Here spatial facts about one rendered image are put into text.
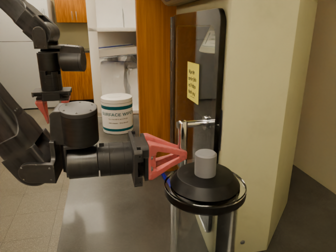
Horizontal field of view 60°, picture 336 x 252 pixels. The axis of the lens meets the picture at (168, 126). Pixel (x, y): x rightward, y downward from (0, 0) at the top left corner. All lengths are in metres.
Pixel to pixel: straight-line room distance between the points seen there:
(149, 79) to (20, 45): 4.72
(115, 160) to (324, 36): 0.70
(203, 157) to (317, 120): 0.65
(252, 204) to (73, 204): 0.44
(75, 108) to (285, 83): 0.34
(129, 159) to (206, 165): 0.16
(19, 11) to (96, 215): 0.55
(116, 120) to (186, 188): 0.86
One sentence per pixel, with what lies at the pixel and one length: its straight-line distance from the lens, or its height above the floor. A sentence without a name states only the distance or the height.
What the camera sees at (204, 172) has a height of 1.19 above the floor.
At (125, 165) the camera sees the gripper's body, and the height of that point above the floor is 1.15.
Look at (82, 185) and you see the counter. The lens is 0.87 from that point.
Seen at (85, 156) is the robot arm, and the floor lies 1.17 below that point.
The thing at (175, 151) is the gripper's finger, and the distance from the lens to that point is 0.51.
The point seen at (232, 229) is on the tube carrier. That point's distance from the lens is 0.41.
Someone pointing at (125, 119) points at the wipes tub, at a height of 1.00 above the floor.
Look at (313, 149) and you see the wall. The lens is 1.00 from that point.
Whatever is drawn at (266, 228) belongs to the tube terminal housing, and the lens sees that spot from 0.63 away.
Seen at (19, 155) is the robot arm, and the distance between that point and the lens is 0.50.
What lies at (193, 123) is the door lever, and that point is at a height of 1.20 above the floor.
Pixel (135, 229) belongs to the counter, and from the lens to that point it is 0.69.
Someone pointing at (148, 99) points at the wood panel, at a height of 1.17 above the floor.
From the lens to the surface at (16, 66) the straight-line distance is 5.50.
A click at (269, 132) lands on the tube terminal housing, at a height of 1.19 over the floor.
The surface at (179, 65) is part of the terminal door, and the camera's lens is 0.69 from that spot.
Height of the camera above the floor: 1.36
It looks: 19 degrees down
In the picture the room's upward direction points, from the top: straight up
